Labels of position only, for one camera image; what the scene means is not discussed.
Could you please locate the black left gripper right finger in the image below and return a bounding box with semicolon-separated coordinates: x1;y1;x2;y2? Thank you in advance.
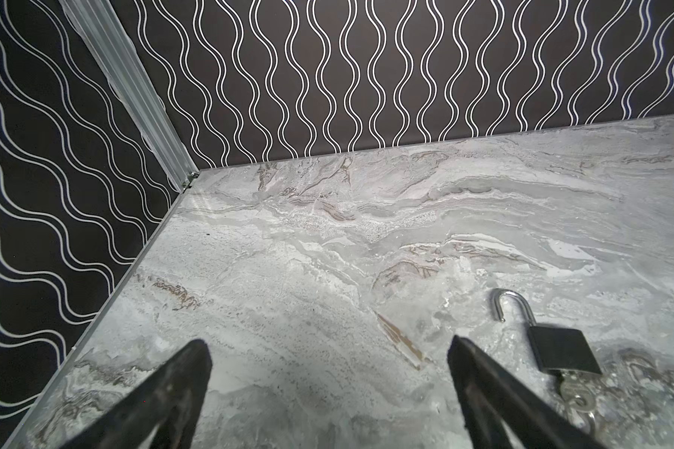
447;336;603;448

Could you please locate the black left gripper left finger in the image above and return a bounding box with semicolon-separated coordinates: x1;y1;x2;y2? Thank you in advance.
63;339;213;448

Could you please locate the aluminium frame post left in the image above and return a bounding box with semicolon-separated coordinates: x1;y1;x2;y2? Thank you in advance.
60;0;200;192

